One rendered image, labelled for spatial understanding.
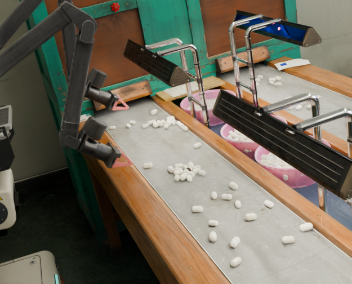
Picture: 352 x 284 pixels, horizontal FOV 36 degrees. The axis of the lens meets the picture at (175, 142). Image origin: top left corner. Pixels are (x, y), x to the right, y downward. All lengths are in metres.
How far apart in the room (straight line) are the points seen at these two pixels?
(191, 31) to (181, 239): 1.45
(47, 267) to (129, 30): 1.18
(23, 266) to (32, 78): 1.43
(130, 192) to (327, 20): 2.60
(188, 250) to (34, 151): 2.37
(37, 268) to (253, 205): 1.17
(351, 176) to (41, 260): 1.75
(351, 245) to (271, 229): 0.25
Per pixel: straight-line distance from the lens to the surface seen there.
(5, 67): 1.77
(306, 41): 2.15
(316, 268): 1.44
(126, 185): 1.91
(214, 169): 1.95
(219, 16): 2.84
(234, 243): 1.52
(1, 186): 2.09
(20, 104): 3.63
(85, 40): 1.73
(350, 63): 4.30
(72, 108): 1.80
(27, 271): 2.53
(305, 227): 1.55
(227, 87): 2.68
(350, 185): 1.11
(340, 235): 1.50
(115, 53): 2.67
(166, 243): 1.56
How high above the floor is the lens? 1.63
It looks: 24 degrees down
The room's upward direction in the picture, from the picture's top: 11 degrees counter-clockwise
